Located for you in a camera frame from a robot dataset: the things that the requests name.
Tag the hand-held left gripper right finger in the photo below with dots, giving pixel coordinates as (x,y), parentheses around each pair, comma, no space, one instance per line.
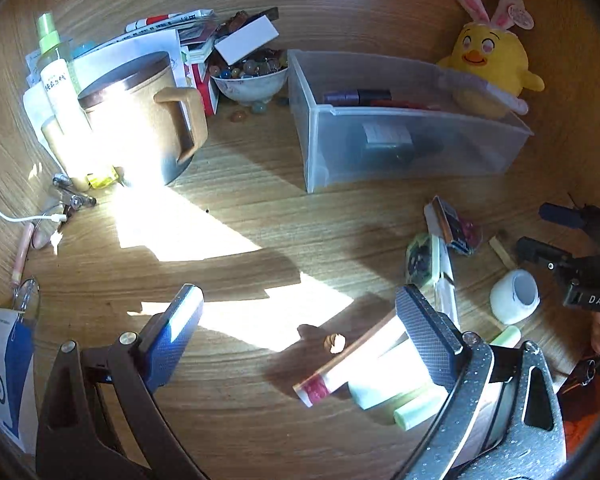
(425,335)

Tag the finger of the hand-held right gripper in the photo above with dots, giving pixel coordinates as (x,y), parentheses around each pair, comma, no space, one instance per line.
(560,215)
(540,252)

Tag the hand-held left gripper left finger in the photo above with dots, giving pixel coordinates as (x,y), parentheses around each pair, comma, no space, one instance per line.
(172,340)

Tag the white tape roll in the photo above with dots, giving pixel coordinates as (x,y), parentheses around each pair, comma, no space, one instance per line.
(510,297)

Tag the pale green wide tube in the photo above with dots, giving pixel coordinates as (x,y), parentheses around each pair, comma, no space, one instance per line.
(380,385)

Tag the small green patterned packet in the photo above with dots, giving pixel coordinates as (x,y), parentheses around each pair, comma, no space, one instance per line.
(421,260)

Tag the long green tube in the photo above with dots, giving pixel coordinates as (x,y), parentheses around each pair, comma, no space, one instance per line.
(415,410)

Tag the pale tube with red end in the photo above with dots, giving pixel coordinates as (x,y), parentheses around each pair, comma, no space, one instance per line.
(340,370)

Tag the clear plastic drawer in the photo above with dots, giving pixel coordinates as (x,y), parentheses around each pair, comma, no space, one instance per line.
(480,150)

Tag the red box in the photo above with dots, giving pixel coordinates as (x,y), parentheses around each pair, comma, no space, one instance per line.
(405,104)

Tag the purple spray bottle black cap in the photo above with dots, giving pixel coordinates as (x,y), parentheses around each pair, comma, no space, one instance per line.
(345,96)

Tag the small tan stick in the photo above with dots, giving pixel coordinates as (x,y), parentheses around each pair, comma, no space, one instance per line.
(502,250)

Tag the person's orange red clothing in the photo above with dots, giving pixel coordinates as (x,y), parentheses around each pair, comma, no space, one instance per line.
(590,410)

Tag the blue white carton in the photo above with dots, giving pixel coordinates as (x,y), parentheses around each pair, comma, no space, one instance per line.
(12,370)

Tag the pink pen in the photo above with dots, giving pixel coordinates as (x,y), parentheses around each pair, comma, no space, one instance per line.
(22,255)

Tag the yellow chick plush toy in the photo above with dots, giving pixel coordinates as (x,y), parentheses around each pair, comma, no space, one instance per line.
(490,55)

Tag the metal clip tool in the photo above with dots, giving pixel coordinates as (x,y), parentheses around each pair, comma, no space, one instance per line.
(72,192)

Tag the brown mug with lid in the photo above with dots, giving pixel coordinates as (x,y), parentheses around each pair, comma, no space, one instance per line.
(130,125)

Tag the tan cosmetic bottle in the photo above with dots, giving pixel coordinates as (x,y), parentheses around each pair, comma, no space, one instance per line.
(55,145)

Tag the orange bead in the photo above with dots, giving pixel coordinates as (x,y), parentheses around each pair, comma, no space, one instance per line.
(239,116)

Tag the green bead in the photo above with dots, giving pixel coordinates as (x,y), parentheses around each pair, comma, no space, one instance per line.
(258,107)

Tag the red white carton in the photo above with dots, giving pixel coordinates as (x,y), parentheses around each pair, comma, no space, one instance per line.
(202,85)

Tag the white bowl of beads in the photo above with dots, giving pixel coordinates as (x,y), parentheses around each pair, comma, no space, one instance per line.
(250,87)

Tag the white plastic packet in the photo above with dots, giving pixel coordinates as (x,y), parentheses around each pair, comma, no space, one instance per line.
(32,105)

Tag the white labelled bottle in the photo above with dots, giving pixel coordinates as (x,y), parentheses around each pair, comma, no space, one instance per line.
(60,90)

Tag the white paper sheet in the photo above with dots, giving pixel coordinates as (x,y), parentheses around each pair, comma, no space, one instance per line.
(130,45)

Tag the white rectangular box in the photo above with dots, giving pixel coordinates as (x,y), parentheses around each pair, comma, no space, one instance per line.
(245,40)

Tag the red white marker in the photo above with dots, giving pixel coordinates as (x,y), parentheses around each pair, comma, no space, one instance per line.
(145,23)

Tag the light green spray bottle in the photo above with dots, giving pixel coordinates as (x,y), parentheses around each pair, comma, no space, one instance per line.
(48,35)

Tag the dark brown bar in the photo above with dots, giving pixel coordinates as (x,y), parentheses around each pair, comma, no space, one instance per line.
(262,13)

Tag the clear frame eyeglasses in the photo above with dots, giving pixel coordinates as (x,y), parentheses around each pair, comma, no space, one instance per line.
(27,296)

